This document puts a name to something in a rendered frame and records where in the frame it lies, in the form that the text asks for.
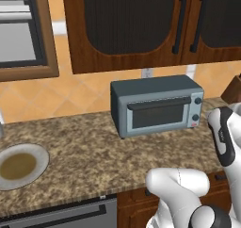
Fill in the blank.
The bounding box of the grey toaster oven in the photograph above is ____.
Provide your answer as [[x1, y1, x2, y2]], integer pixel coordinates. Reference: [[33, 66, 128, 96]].
[[109, 74, 205, 140]]

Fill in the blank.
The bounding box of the toaster oven glass door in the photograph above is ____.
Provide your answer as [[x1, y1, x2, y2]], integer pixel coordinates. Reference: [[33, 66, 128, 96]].
[[125, 96, 193, 136]]

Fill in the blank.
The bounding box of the wooden cupboard door dark panel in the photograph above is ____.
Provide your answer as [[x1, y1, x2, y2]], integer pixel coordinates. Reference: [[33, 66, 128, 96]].
[[61, 0, 193, 75], [180, 0, 241, 66]]

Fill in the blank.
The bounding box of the wooden drawer front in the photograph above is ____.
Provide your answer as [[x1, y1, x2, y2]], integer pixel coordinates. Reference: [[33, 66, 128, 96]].
[[117, 186, 161, 209], [205, 170, 232, 198]]

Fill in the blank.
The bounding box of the wooden knife block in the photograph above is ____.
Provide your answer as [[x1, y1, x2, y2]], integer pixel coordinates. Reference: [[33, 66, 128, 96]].
[[220, 74, 241, 105]]

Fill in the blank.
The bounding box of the white plate brown centre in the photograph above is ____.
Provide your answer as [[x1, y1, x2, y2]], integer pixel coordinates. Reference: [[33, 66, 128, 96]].
[[0, 142, 51, 191]]

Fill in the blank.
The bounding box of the grey metal object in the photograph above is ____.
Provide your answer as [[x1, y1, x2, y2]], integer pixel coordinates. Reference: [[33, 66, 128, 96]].
[[0, 108, 5, 139]]

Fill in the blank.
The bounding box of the grey dishwasher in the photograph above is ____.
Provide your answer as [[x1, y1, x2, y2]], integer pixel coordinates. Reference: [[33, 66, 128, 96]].
[[0, 196, 119, 228]]

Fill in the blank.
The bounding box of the wooden framed window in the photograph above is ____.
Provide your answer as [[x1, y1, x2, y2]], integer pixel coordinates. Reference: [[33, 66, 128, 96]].
[[0, 0, 60, 83]]

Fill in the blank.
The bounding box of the black toaster oven door handle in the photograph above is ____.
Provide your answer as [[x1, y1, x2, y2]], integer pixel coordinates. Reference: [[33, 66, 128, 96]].
[[126, 96, 192, 111]]

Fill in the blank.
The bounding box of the white wall outlet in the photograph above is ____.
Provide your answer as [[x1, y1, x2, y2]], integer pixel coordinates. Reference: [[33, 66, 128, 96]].
[[186, 63, 198, 79], [141, 67, 154, 80]]

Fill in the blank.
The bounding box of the black cupboard door handle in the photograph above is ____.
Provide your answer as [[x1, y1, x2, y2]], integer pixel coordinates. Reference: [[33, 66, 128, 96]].
[[189, 0, 209, 54], [171, 0, 189, 56]]

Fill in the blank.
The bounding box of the black dishwasher handle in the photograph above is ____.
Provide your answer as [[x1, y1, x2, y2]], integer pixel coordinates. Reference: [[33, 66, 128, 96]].
[[0, 204, 107, 226]]

